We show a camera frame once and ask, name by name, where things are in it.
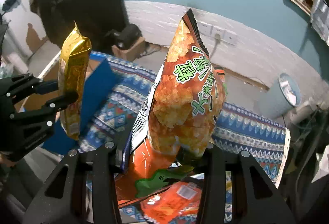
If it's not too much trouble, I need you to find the short gold biscuit pack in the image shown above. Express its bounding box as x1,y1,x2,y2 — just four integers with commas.
58,27,92,140

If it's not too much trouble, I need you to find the orange rice cracker bag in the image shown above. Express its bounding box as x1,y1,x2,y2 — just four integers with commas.
115,10,226,201

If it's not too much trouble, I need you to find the blue patterned tablecloth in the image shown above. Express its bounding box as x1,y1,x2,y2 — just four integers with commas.
77,51,291,224

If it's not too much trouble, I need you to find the blue cardboard box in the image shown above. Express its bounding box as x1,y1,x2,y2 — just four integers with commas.
15,52,123,156

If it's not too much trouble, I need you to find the orange fries snack bag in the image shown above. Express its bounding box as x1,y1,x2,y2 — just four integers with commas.
140,182,202,223

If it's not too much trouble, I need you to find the black umbrella on door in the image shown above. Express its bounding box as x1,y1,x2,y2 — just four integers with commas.
2,0,18,13

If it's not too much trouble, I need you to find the small cardboard box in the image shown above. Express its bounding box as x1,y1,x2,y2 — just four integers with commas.
111,37,146,62

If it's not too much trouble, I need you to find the black speaker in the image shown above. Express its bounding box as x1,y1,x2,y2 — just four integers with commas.
105,23,142,50

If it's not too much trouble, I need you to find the light blue trash bin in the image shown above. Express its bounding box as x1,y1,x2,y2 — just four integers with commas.
257,73,302,119

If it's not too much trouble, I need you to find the silver foil sheet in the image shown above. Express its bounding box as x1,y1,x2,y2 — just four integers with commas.
311,0,329,44

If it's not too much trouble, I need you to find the white plug and cable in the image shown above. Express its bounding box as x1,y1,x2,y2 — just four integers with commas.
206,33,223,59

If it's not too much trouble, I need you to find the white wall outlet strip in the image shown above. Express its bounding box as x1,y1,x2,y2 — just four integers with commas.
197,21,238,45

